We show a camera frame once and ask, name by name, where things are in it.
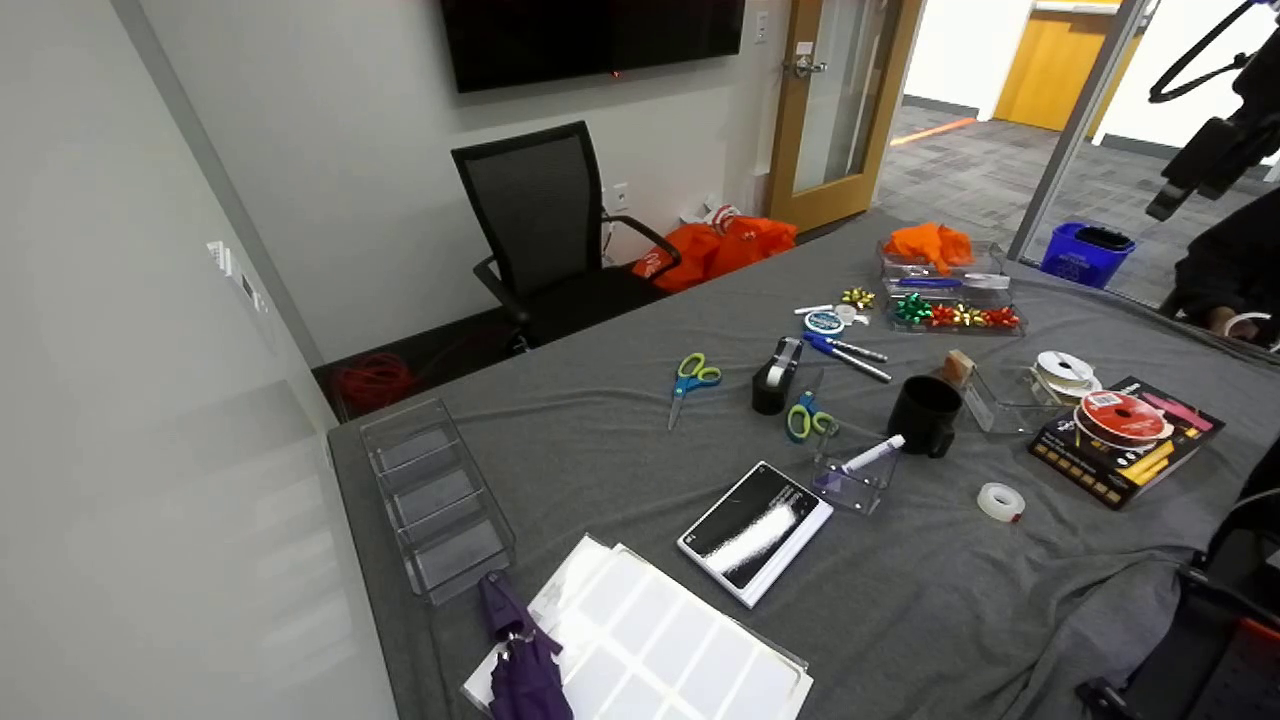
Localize clear plastic tray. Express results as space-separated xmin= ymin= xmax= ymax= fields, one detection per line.
xmin=360 ymin=405 xmax=509 ymax=605

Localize red cable coil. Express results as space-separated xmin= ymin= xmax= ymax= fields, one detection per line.
xmin=334 ymin=351 xmax=430 ymax=414

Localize wall television screen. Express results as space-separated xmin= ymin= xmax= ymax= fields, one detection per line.
xmin=441 ymin=0 xmax=744 ymax=90

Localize black yellow product box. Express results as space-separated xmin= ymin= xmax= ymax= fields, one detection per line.
xmin=1029 ymin=378 xmax=1220 ymax=507

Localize white ribbon spool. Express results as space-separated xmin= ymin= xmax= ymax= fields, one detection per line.
xmin=1033 ymin=351 xmax=1100 ymax=398

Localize wooden door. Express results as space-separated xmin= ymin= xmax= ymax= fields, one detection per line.
xmin=764 ymin=0 xmax=925 ymax=233

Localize clear acrylic holder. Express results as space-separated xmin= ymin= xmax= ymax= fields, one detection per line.
xmin=822 ymin=457 xmax=896 ymax=516

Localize blue ribbon spool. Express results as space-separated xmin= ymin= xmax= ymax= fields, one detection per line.
xmin=792 ymin=302 xmax=869 ymax=334

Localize small wooden block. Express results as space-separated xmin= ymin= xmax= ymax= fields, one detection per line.
xmin=945 ymin=346 xmax=975 ymax=386

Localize purple cloth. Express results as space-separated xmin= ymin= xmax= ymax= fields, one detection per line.
xmin=479 ymin=571 xmax=571 ymax=720

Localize green handled scissors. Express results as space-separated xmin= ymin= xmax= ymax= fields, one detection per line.
xmin=669 ymin=351 xmax=723 ymax=414

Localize blue green small scissors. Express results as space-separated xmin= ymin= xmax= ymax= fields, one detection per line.
xmin=784 ymin=393 xmax=835 ymax=443

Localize red ribbon spool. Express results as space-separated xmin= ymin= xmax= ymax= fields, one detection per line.
xmin=1072 ymin=393 xmax=1174 ymax=448

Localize orange tissue paper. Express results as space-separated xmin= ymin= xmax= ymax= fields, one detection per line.
xmin=884 ymin=219 xmax=975 ymax=271

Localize black cup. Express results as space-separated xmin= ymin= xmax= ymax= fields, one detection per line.
xmin=888 ymin=376 xmax=966 ymax=457

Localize blue recycling bin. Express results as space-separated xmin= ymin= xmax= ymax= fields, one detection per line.
xmin=1039 ymin=223 xmax=1132 ymax=288

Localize blue white pens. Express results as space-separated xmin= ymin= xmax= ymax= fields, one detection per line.
xmin=806 ymin=330 xmax=893 ymax=382

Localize clear small box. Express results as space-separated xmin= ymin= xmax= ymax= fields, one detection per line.
xmin=966 ymin=372 xmax=1033 ymax=437

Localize black office chair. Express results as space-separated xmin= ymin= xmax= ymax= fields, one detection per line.
xmin=454 ymin=121 xmax=680 ymax=346

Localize white label sheets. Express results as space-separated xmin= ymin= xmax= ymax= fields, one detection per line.
xmin=527 ymin=534 xmax=814 ymax=720

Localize orange plastic bag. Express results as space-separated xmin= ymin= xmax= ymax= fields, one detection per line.
xmin=628 ymin=217 xmax=796 ymax=290

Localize box of gift bows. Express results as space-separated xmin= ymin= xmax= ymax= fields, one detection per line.
xmin=893 ymin=295 xmax=1025 ymax=334

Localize white marker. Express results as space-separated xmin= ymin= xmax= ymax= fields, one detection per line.
xmin=825 ymin=430 xmax=907 ymax=478

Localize clear tape roll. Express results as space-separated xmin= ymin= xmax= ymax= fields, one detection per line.
xmin=975 ymin=484 xmax=1025 ymax=523

